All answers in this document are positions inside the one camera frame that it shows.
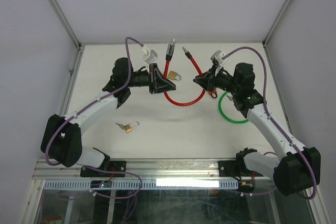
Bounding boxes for left black mount plate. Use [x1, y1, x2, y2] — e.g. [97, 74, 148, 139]
[80, 159, 127, 178]

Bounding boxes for orange black padlock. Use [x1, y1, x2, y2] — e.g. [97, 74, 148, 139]
[208, 90, 218, 99]

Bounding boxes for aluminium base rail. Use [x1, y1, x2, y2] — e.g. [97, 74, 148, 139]
[33, 157, 314, 182]

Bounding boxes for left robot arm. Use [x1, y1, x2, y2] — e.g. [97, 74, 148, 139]
[40, 58, 176, 176]

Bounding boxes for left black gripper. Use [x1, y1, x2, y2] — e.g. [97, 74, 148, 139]
[125, 63, 176, 94]

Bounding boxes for black mount plate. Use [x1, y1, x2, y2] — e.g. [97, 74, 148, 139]
[80, 159, 127, 178]
[218, 160, 239, 177]

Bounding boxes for large brass padlock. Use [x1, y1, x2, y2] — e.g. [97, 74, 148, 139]
[167, 71, 182, 81]

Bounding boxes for aluminium frame post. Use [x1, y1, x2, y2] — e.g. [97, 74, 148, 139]
[48, 0, 81, 49]
[262, 0, 293, 46]

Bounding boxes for green cable lock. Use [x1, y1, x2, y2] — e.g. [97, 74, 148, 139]
[217, 91, 249, 124]

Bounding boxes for left aluminium frame post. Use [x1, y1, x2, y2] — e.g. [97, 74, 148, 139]
[48, 0, 81, 49]

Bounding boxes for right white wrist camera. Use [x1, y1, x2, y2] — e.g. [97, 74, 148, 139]
[211, 50, 227, 76]

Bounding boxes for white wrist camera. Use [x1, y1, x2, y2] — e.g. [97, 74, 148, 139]
[211, 50, 227, 76]
[141, 46, 158, 69]

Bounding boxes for slotted cable duct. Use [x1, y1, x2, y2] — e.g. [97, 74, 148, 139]
[44, 178, 238, 190]

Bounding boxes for red cable lock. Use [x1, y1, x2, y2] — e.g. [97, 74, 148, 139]
[163, 44, 207, 106]

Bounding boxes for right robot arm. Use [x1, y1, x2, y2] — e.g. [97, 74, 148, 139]
[193, 63, 321, 200]

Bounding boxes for right aluminium frame post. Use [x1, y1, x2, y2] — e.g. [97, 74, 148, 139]
[262, 0, 293, 46]

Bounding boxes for small padlock keys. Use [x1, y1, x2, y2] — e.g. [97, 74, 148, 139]
[117, 123, 125, 130]

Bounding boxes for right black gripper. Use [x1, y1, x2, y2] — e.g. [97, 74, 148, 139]
[193, 63, 240, 95]

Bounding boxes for right black mount plate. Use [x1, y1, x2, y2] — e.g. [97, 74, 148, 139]
[218, 160, 239, 177]

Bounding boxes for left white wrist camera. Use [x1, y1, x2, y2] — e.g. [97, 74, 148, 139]
[141, 46, 158, 69]

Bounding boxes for small brass padlock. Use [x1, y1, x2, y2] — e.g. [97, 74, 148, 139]
[124, 121, 140, 133]

